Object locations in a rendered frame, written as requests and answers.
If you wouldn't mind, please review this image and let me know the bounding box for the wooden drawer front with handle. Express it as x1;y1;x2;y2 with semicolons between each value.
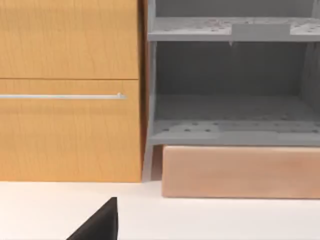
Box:
0;78;143;183

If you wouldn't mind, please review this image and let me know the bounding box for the plain wooden drawer front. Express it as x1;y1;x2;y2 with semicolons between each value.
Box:
0;0;140;80

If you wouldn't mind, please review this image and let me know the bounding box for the wooden cupboard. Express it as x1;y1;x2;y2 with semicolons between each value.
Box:
0;0;156;183

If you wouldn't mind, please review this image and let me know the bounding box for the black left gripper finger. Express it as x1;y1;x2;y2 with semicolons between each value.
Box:
65;196;119;240

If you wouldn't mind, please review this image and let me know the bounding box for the long metal handle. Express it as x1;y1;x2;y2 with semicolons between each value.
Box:
0;92;127;101

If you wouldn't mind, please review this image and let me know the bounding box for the pale wooden drawer front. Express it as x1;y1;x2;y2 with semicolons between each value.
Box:
161;144;320;200

